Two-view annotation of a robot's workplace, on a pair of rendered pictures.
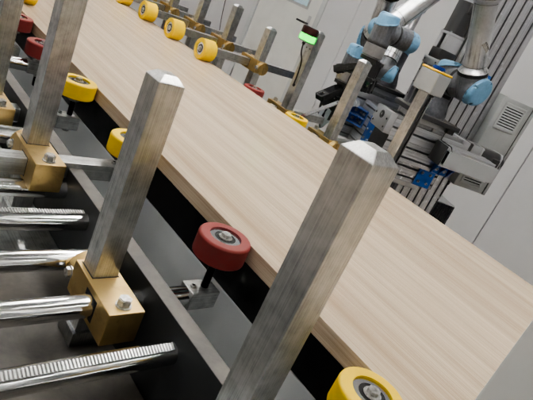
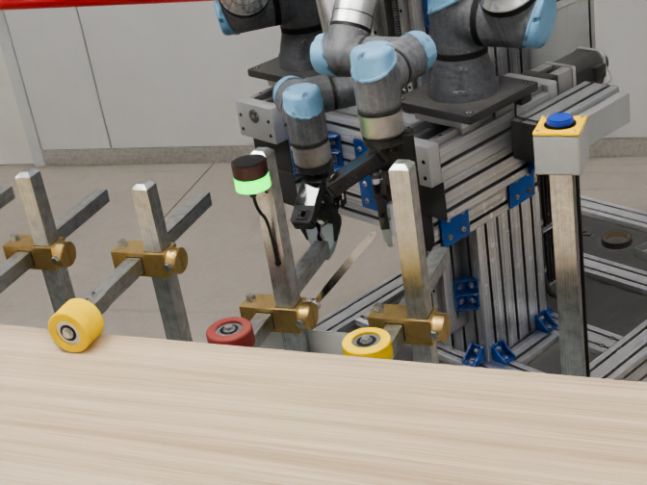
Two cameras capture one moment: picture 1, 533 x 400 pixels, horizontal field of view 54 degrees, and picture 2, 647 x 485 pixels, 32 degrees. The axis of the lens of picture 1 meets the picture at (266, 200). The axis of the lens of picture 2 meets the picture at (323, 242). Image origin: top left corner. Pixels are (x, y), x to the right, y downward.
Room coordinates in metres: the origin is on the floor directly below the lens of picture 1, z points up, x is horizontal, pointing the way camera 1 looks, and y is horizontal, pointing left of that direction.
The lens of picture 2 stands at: (0.24, 0.51, 1.87)
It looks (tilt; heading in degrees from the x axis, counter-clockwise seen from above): 26 degrees down; 343
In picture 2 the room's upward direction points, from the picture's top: 9 degrees counter-clockwise
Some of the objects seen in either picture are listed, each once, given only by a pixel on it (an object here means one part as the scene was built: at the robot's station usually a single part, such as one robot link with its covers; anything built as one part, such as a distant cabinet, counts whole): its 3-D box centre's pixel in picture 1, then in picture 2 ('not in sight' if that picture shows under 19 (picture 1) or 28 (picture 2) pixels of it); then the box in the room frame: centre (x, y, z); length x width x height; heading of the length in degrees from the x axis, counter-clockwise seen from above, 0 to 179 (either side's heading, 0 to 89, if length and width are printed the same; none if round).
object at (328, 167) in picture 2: (338, 95); (319, 188); (2.23, -0.09, 0.96); 0.09 x 0.08 x 0.12; 138
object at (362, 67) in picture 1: (335, 125); (417, 290); (1.82, -0.11, 0.91); 0.03 x 0.03 x 0.48; 48
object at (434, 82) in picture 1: (431, 82); (561, 147); (1.65, -0.30, 1.18); 0.07 x 0.07 x 0.08; 48
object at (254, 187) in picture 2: (307, 37); (252, 180); (1.95, 0.11, 1.14); 0.06 x 0.06 x 0.02
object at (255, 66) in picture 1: (253, 63); (149, 259); (2.17, 0.28, 0.95); 0.13 x 0.06 x 0.05; 48
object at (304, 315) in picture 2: (280, 111); (278, 314); (2.00, 0.09, 0.85); 0.13 x 0.06 x 0.05; 48
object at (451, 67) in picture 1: (448, 77); (459, 14); (2.33, -0.48, 1.21); 0.13 x 0.12 x 0.14; 35
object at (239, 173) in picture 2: (310, 30); (249, 166); (1.95, 0.11, 1.16); 0.06 x 0.06 x 0.02
